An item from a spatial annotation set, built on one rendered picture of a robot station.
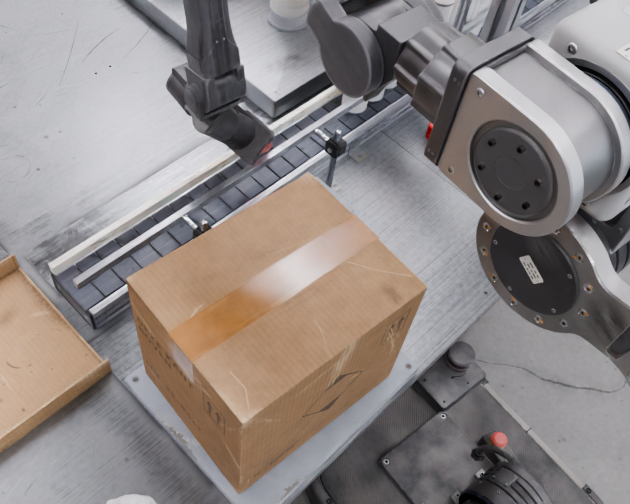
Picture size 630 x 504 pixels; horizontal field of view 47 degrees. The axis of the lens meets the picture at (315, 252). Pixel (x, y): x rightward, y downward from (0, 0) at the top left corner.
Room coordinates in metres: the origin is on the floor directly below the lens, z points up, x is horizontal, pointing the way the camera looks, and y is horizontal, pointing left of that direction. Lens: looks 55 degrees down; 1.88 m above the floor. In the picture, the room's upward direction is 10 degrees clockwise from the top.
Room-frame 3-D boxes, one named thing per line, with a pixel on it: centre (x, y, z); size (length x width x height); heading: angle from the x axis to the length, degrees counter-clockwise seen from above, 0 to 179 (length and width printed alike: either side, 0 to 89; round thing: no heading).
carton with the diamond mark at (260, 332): (0.48, 0.04, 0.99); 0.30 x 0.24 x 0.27; 139
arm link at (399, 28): (0.57, -0.04, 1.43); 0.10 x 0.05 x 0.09; 47
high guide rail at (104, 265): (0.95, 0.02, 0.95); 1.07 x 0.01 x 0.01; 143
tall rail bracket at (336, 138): (0.90, 0.01, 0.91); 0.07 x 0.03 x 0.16; 53
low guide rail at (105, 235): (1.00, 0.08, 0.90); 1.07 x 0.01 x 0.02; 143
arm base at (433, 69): (0.53, -0.10, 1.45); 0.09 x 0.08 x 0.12; 137
